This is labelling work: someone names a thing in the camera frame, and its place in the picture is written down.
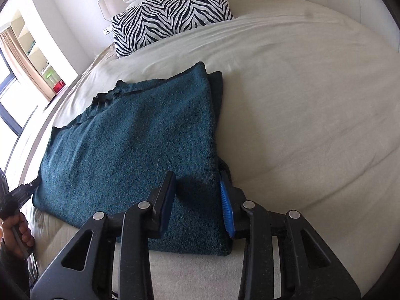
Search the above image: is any dark green knit sweater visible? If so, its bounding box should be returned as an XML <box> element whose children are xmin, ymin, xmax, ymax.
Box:
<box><xmin>32</xmin><ymin>62</ymin><xmax>232</xmax><ymax>256</ymax></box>

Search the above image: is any person left hand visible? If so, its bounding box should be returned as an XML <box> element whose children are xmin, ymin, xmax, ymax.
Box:
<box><xmin>1</xmin><ymin>212</ymin><xmax>35</xmax><ymax>259</ymax></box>

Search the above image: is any black framed window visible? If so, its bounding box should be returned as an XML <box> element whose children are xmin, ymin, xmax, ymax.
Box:
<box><xmin>1</xmin><ymin>51</ymin><xmax>38</xmax><ymax>171</ymax></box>

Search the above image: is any red box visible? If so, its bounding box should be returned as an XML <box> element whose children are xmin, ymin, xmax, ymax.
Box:
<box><xmin>53</xmin><ymin>79</ymin><xmax>66</xmax><ymax>94</ymax></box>

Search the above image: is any green lamp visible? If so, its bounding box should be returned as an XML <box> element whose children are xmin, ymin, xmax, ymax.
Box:
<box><xmin>41</xmin><ymin>66</ymin><xmax>58</xmax><ymax>87</ymax></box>

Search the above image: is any beige curtain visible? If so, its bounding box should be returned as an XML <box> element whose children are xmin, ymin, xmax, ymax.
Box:
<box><xmin>1</xmin><ymin>25</ymin><xmax>56</xmax><ymax>102</ymax></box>

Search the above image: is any zebra print pillow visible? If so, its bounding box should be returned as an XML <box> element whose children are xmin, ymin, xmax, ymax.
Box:
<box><xmin>111</xmin><ymin>0</ymin><xmax>234</xmax><ymax>58</ymax></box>

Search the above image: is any white wall shelf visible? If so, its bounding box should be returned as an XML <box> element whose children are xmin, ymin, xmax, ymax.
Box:
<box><xmin>10</xmin><ymin>11</ymin><xmax>61</xmax><ymax>80</ymax></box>

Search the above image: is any wall socket left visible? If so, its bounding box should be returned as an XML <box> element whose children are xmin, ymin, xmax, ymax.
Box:
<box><xmin>103</xmin><ymin>28</ymin><xmax>112</xmax><ymax>36</ymax></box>

